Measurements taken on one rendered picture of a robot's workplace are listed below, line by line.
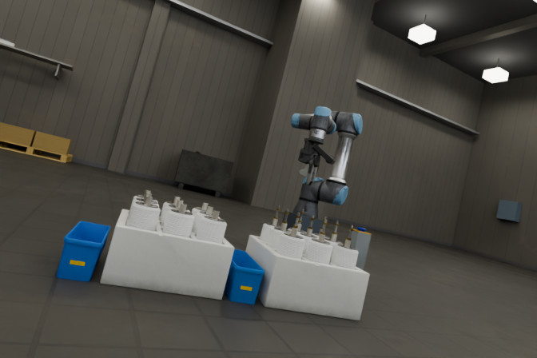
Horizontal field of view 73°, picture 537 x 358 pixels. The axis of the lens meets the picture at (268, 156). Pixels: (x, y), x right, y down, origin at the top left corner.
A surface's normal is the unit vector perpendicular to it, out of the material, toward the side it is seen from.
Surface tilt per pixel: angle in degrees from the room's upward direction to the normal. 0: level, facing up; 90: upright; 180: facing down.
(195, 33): 90
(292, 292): 90
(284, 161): 90
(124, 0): 90
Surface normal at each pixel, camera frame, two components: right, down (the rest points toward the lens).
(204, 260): 0.33, 0.00
